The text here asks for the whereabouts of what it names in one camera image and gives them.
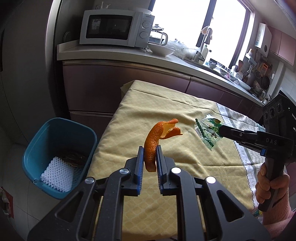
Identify green clear plastic wrapper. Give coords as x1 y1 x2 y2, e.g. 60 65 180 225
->
194 113 223 150

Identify white foam fruit net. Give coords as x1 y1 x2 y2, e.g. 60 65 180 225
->
41 157 74 192

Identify orange peel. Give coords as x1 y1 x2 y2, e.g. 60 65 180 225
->
144 118 183 172

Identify copper foil snack wrapper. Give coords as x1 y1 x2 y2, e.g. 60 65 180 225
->
61 155 85 167

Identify pink sleeved right forearm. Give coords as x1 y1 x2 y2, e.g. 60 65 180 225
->
262 190 295 239

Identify blue trash bin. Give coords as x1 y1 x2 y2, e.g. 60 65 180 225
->
22 118 98 199

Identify kitchen faucet with cloth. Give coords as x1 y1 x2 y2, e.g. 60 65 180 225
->
195 26 213 62

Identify person's right hand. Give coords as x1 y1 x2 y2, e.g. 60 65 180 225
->
255 163 290 204

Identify white dish on counter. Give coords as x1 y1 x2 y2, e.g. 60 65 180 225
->
234 79 251 91

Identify clutter on floor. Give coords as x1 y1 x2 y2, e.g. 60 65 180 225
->
1 187 14 218

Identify white water heater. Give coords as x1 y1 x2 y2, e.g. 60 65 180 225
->
254 23 272 57

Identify white soap bottle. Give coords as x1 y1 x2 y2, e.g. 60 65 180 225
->
201 44 209 61

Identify yellow patterned tablecloth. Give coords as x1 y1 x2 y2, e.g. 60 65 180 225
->
86 79 266 240

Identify brown base cabinets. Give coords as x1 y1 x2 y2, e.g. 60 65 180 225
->
63 61 263 138

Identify grey refrigerator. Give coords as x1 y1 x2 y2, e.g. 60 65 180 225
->
1 1 64 146

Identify white bowl on counter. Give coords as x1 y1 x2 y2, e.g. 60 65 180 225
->
148 43 174 57

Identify glass kettle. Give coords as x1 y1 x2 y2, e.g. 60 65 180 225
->
149 24 168 46

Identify white microwave oven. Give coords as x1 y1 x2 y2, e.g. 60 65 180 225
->
79 9 154 48

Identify pink wall cabinet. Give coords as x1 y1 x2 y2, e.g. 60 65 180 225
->
268 27 295 66

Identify dark window frame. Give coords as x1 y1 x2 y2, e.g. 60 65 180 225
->
150 1 253 67

